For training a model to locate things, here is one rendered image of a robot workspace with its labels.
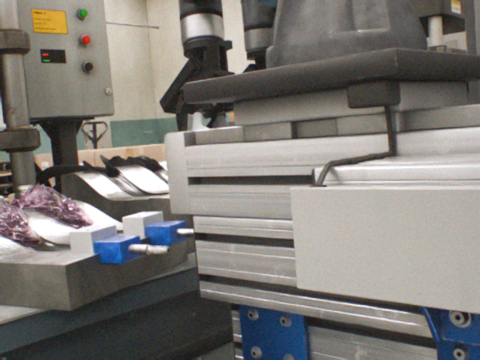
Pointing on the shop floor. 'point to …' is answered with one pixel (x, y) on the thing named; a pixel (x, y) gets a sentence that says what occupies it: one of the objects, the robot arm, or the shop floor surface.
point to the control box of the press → (65, 71)
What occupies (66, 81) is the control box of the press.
